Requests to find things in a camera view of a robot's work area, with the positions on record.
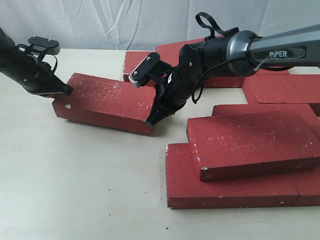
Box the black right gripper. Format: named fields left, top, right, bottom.
left=145, top=66, right=198, bottom=128

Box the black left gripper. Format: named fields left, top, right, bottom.
left=0, top=47, right=73, bottom=96

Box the red brick moved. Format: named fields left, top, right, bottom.
left=52, top=73, right=156, bottom=136
left=156, top=35, right=230, bottom=70

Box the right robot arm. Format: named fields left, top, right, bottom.
left=146, top=25, right=320, bottom=126

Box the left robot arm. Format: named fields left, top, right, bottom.
left=0, top=30, right=73, bottom=97

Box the red brick back left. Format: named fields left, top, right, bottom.
left=123, top=51, right=160, bottom=83

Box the red brick front left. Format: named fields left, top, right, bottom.
left=165, top=143, right=299, bottom=209

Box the red brick tilted front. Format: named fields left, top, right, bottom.
left=186, top=110, right=320, bottom=182

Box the red brick back right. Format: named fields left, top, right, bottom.
left=203, top=69, right=290, bottom=88

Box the red brick middle right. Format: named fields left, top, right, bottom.
left=242, top=74, right=320, bottom=104

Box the red brick third row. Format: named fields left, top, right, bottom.
left=211, top=103, right=320, bottom=140

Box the red brick front right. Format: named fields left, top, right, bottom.
left=291, top=168, right=320, bottom=207

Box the white backdrop cloth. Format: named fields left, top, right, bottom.
left=0, top=0, right=320, bottom=50

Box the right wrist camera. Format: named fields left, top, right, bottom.
left=128, top=52, right=173, bottom=88

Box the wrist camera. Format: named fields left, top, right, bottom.
left=27, top=36, right=61, bottom=55
left=128, top=52, right=173, bottom=88

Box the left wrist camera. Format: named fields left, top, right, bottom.
left=27, top=36, right=61, bottom=55

